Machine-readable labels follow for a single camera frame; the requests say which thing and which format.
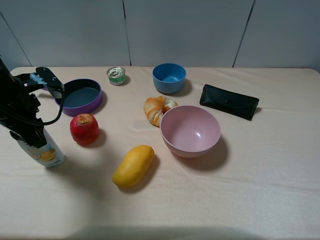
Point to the toy croissant bread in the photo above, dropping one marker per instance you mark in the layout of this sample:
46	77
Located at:
155	107

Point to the yellow toy mango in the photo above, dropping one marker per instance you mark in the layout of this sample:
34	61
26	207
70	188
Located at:
134	166

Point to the blue plastic bowl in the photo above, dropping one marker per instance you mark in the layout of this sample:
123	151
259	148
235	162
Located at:
169	78

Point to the purple toy frying pan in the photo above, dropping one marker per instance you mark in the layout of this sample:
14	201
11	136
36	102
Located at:
82	96

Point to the blue cap shampoo bottle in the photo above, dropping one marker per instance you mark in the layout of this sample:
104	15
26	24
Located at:
48	155

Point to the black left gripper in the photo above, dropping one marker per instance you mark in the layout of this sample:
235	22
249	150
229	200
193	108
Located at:
16	104

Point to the green label tin can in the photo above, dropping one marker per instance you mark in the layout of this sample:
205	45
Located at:
116	75

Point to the red toy apple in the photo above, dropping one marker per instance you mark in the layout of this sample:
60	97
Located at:
84	129

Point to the black glasses case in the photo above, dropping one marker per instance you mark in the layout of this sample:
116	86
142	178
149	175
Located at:
236	104

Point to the pink plastic bowl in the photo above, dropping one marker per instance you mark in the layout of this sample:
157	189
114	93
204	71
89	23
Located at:
189	131

